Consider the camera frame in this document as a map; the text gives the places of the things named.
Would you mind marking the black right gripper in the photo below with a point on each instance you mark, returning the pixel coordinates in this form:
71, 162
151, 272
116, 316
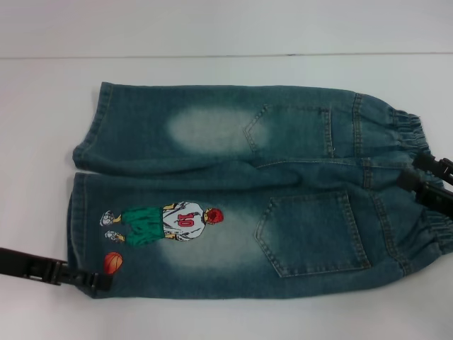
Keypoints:
447, 204

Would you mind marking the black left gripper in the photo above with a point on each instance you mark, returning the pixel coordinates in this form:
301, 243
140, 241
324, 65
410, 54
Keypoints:
21, 263

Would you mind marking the blue denim shorts basketball print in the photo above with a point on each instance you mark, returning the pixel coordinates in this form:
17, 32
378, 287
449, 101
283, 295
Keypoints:
212, 159

